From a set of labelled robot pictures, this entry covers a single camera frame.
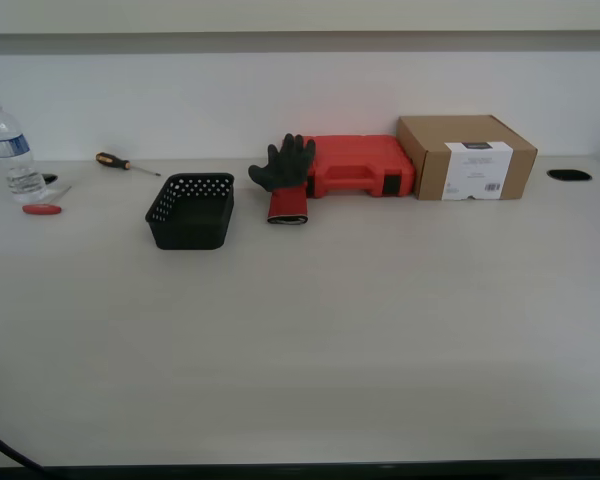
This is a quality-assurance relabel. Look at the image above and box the red and black work glove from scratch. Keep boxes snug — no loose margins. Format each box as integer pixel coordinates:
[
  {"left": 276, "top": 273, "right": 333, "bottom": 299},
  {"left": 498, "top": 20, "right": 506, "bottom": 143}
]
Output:
[{"left": 247, "top": 133, "right": 317, "bottom": 226}]

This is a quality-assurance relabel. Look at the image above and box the black perforated plastic basket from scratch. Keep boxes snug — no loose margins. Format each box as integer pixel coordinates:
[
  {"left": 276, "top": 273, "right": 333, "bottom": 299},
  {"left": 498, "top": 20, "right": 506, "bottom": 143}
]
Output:
[{"left": 144, "top": 172, "right": 236, "bottom": 251}]

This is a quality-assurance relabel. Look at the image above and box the red plastic tool case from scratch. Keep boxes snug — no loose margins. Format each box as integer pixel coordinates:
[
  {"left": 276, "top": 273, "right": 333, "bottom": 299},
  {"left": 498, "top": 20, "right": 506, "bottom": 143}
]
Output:
[{"left": 299, "top": 134, "right": 417, "bottom": 200}]

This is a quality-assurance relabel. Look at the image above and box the brown cardboard box white label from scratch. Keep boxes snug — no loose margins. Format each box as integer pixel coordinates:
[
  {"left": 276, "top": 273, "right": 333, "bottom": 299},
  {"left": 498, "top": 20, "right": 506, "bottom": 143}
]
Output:
[{"left": 397, "top": 114, "right": 539, "bottom": 202}]

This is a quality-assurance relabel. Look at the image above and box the clear plastic water bottle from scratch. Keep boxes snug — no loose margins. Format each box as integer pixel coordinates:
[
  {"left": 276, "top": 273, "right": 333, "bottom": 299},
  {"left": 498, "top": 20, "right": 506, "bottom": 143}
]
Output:
[{"left": 0, "top": 104, "right": 49, "bottom": 204}]

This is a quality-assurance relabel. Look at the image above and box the orange black handled screwdriver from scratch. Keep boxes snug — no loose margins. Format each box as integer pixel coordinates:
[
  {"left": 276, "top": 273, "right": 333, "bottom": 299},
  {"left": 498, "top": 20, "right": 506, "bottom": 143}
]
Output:
[{"left": 95, "top": 152, "right": 162, "bottom": 178}]

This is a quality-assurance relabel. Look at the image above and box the black desk cable grommet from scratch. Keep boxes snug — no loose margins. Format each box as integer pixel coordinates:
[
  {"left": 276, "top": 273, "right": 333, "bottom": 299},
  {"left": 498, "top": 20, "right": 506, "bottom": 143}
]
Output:
[{"left": 546, "top": 168, "right": 593, "bottom": 181}]

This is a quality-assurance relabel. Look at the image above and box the black cable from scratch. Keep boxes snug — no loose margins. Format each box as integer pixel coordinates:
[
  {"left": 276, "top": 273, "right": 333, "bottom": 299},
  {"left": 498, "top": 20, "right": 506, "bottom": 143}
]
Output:
[{"left": 0, "top": 422, "right": 46, "bottom": 474}]

